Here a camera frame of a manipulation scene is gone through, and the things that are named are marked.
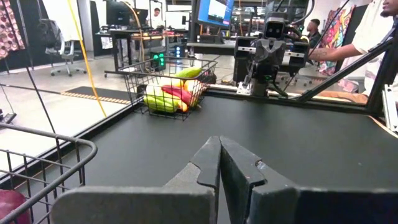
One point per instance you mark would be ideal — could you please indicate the yellow bell pepper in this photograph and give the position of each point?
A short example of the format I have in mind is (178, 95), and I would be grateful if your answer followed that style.
(171, 82)

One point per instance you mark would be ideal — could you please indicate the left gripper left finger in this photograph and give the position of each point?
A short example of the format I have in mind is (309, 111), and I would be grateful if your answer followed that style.
(140, 205)

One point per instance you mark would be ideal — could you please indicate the person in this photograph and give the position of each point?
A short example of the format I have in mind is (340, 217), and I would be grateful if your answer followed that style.
(370, 31)
(314, 31)
(157, 15)

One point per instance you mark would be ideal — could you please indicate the black orange-striped floor mat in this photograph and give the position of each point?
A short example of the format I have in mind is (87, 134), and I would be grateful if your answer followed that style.
(99, 92)

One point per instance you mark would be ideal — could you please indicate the green ridged chayote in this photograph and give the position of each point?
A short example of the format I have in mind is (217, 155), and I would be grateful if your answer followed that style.
(158, 105)

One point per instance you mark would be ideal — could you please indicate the black monitor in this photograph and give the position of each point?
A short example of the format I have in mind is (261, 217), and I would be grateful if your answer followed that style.
(117, 12)

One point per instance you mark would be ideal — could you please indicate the person's forearm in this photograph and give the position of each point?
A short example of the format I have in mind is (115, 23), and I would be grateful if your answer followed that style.
(329, 52)

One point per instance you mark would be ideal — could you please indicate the red patterned fabric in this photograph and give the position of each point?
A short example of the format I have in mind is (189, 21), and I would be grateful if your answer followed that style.
(9, 28)

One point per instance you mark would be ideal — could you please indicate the monitor with blue screen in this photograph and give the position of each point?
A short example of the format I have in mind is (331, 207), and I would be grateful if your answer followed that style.
(214, 11)

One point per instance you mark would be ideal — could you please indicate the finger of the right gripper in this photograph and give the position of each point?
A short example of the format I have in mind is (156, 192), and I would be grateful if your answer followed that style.
(263, 51)
(277, 51)

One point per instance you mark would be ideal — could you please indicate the black desk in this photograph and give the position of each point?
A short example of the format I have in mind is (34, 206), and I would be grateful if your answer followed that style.
(124, 33)

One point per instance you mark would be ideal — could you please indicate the white garlic bulb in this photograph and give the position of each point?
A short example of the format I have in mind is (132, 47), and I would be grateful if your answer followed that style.
(154, 90)

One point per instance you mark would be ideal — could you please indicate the silver metal mounting bracket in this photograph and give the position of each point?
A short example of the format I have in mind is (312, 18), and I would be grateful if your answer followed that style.
(244, 88)
(390, 109)

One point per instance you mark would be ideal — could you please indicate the black computer case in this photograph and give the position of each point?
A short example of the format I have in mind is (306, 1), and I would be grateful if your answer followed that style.
(158, 59)

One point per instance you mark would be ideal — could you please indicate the colourful abstract painting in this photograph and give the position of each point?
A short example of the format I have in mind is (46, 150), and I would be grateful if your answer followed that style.
(334, 34)

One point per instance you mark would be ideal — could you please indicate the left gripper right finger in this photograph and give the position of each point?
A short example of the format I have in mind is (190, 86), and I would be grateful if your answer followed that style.
(311, 205)

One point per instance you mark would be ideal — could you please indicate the black table mat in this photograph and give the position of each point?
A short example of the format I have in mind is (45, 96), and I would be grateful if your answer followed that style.
(280, 140)

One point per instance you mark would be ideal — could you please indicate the white office chair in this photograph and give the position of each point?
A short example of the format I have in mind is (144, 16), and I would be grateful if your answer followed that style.
(66, 51)

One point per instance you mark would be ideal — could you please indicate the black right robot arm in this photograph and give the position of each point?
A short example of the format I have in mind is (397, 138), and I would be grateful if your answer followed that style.
(259, 84)

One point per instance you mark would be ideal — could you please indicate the black power strip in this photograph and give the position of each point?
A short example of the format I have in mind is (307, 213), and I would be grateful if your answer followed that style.
(7, 117)

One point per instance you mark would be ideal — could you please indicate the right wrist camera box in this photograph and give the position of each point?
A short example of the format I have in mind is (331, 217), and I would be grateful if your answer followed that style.
(275, 29)

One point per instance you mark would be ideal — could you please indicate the orange yellow chili pepper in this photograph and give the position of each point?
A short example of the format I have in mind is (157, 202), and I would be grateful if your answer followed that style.
(192, 87)

